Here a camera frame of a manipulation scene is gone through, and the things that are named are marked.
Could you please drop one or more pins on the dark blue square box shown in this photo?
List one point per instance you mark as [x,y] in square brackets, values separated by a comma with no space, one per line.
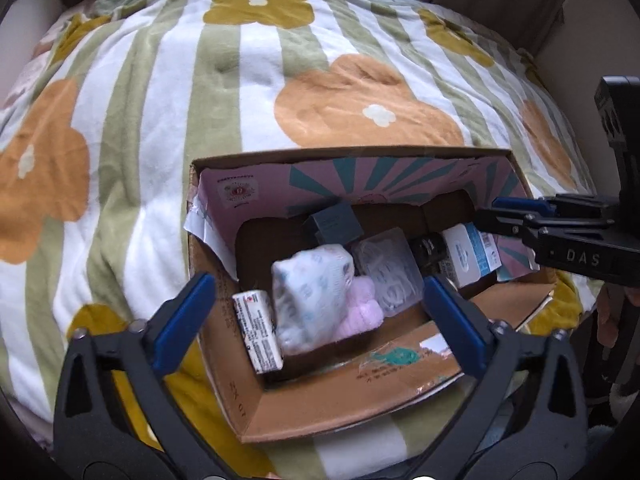
[335,225]

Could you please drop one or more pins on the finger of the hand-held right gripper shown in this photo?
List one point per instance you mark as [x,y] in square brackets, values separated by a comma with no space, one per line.
[520,205]
[500,220]

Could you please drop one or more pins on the pink fluffy cloth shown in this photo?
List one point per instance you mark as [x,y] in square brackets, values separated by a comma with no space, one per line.
[362,310]

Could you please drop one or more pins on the white and blue box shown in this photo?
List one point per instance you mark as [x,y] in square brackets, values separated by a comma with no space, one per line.
[467,257]

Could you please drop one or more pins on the small white printed packet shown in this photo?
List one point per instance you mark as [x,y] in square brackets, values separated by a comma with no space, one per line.
[255,330]

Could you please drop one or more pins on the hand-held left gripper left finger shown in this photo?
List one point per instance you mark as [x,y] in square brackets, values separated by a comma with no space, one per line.
[182,320]

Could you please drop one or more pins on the cardboard box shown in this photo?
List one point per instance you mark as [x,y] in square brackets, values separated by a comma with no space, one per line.
[320,400]

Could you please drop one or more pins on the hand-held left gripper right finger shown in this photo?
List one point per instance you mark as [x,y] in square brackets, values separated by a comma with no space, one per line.
[455,327]

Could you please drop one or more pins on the white plastic case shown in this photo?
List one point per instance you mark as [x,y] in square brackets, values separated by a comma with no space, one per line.
[385,265]

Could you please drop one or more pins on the person's right hand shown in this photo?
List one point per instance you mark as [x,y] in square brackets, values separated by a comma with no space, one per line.
[607,312]

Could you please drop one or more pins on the white patterned fabric pouch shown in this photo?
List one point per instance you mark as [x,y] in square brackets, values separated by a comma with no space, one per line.
[305,295]

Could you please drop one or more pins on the striped floral blanket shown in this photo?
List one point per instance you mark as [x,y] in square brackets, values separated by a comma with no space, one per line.
[150,110]

